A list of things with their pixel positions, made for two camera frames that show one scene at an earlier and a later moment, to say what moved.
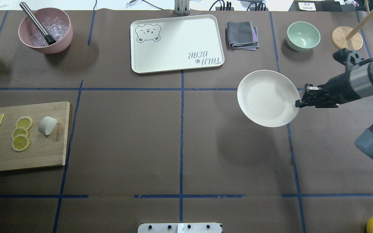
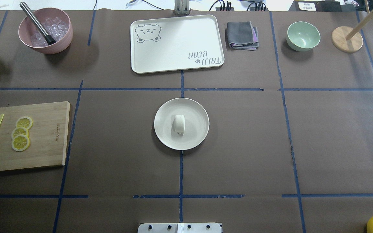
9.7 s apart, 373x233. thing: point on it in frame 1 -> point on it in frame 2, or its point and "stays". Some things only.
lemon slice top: [24, 122] stays
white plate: [268, 97] -> [181, 124]
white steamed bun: [47, 125] -> [179, 124]
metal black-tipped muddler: [50, 40] stays
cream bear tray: [170, 43] stays
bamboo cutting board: [44, 151] stays
